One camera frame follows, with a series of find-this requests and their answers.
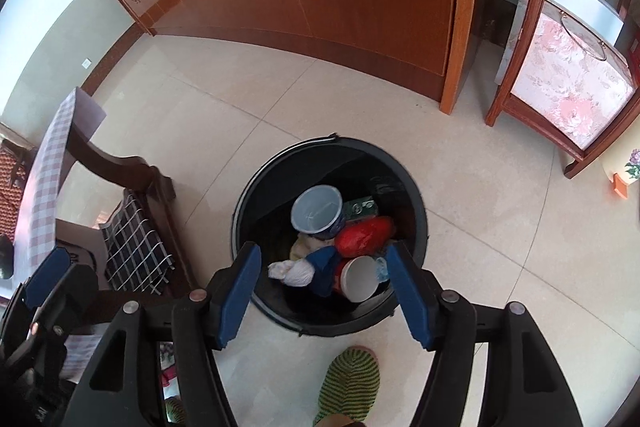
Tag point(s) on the yellow cloth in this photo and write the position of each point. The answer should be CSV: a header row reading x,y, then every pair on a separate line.
x,y
302,247

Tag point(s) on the white flowered pot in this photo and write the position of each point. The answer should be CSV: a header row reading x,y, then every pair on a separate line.
x,y
622,164

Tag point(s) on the light blue paper cup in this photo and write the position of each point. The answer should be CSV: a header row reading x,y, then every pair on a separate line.
x,y
315,212

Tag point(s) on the red paper cup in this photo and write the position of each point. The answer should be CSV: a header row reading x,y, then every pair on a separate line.
x,y
357,279

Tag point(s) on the blue cloth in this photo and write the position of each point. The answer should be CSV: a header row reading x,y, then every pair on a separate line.
x,y
322,267

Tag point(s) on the grey stone slab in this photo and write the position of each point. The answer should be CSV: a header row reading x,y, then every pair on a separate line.
x,y
512,37

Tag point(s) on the white tissue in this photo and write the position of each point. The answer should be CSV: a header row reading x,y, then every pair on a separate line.
x,y
300,274

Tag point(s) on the green white paper box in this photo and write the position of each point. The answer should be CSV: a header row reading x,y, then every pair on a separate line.
x,y
357,208

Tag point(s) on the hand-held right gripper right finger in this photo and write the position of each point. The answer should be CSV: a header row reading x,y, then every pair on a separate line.
x,y
410,302

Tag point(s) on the red quilted wooden sofa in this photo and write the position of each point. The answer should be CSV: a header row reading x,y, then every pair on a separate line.
x,y
10,187

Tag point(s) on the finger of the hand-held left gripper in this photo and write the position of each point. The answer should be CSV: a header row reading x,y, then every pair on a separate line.
x,y
47,277
75,292

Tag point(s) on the green striped slipper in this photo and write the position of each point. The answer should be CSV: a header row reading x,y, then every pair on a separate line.
x,y
347,382
174,412

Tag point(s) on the dark wooden table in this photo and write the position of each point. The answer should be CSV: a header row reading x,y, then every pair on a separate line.
x,y
115,167

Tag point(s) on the black trash bin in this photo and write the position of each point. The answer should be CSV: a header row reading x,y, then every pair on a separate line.
x,y
280,187

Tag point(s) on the orange plastic piece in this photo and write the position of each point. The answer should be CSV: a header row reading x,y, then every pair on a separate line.
x,y
619,186

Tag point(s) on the red plastic bag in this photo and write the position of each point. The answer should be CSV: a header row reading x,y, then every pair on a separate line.
x,y
362,234

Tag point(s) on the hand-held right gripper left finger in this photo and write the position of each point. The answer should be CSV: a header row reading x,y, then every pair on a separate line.
x,y
232,302

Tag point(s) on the pink checked tablecloth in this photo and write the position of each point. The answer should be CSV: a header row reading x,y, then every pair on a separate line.
x,y
50,167

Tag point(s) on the brown wooden sideboard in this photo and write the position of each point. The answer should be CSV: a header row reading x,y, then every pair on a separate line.
x,y
350,7

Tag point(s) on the white wall outlet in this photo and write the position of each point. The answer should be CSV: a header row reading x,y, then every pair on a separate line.
x,y
87,64

